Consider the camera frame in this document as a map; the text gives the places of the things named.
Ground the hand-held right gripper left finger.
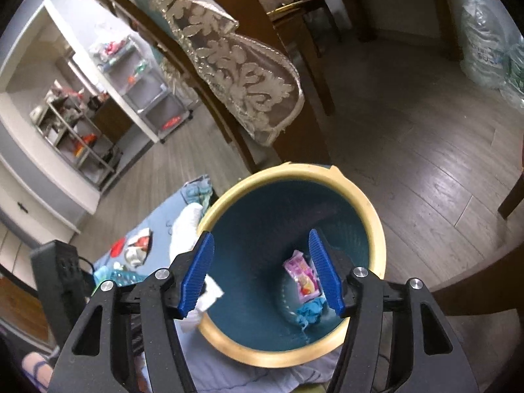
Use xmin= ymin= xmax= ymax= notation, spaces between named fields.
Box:
xmin=48 ymin=231 xmax=215 ymax=393

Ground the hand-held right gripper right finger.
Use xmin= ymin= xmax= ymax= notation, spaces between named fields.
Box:
xmin=308 ymin=229 xmax=479 ymax=393

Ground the teal bin with yellow rim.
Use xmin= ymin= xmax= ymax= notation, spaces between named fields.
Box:
xmin=196 ymin=163 xmax=387 ymax=369

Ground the pink snack wrapper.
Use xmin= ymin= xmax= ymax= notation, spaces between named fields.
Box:
xmin=284 ymin=250 xmax=324 ymax=297

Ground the blue crumpled wrapper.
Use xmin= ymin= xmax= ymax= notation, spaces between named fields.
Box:
xmin=295 ymin=298 xmax=328 ymax=332

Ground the white crumpled tissue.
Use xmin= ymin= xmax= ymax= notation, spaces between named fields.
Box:
xmin=170 ymin=202 xmax=225 ymax=334

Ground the white and red wrapper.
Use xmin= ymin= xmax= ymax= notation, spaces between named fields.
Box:
xmin=125 ymin=231 xmax=154 ymax=267

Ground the blue printed cloth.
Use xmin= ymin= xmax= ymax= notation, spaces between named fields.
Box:
xmin=92 ymin=176 xmax=348 ymax=393

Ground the teal plastic packet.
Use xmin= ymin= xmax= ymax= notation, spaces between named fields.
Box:
xmin=94 ymin=266 xmax=144 ymax=287

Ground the teal crumpled rag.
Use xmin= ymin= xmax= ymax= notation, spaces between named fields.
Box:
xmin=182 ymin=176 xmax=214 ymax=205

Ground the person's pink striped clothing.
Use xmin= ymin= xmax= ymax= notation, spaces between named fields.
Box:
xmin=20 ymin=352 xmax=56 ymax=393

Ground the metal shelf rack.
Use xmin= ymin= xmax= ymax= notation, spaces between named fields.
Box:
xmin=30 ymin=82 xmax=123 ymax=191

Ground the wooden chair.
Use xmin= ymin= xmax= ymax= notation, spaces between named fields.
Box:
xmin=74 ymin=0 xmax=334 ymax=175

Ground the grey rolling shelf cart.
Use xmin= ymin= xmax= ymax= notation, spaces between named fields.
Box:
xmin=88 ymin=35 xmax=193 ymax=144

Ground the teal tablecloth with lace edge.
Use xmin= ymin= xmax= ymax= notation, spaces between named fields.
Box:
xmin=117 ymin=0 xmax=465 ymax=147

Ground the dark wooden side table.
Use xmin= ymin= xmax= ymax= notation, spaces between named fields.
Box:
xmin=266 ymin=0 xmax=342 ymax=59

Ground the pile of plastic bottles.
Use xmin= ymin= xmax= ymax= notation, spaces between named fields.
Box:
xmin=458 ymin=0 xmax=524 ymax=109

